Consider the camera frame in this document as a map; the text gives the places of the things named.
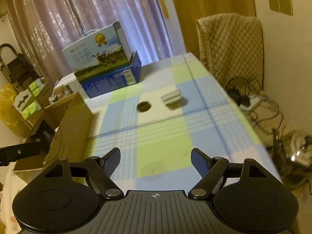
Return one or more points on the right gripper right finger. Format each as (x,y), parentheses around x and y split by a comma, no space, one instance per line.
(212,172)

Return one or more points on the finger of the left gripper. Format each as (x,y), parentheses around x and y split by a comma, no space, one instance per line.
(17,152)

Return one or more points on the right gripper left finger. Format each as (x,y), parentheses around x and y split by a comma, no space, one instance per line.
(100,170)

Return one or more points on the white plastic box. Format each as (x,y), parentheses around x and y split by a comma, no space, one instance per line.
(171,97)

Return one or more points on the black shaver box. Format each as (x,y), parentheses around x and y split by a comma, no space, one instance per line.
(43,134)

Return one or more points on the yellow plastic bag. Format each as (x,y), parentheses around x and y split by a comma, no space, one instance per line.
(9,114)

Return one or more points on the open brown cardboard box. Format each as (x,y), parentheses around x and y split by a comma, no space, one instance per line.
(70,119)

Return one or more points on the tissue packs cardboard box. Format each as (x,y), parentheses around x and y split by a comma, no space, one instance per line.
(34,98)

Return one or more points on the checked tablecloth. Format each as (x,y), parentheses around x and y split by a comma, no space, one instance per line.
(156,139)

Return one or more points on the white power strip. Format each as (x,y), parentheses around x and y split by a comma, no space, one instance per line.
(249,102)

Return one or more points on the steel kettle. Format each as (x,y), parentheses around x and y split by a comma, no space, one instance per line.
(291,155)

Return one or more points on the black folding cart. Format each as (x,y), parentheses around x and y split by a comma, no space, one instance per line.
(18,72)

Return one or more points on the white appliance box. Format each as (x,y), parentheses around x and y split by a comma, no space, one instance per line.
(69,85)

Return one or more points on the blue flat box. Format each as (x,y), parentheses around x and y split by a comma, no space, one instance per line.
(115,80)

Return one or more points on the milk carton gift box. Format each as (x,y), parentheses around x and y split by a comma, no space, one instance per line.
(101,52)

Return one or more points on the quilted beige chair cover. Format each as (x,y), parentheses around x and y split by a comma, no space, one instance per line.
(231,46)

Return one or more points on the purple curtain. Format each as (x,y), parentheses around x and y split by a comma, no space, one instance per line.
(43,28)

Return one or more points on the wooden door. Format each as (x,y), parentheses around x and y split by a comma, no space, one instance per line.
(189,11)

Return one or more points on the wall power sockets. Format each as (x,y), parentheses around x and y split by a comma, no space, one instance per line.
(281,6)

